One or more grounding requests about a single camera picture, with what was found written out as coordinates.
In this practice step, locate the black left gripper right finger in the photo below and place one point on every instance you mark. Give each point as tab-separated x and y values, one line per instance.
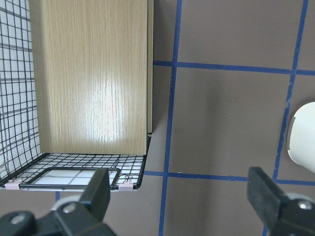
266	198

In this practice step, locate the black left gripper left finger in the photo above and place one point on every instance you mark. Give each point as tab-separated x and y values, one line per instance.
96	196

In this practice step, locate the white two-slot toaster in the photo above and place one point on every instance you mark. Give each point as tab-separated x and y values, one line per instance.
301	137

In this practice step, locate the wire basket with wooden shelf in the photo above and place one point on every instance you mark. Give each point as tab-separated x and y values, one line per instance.
76	81

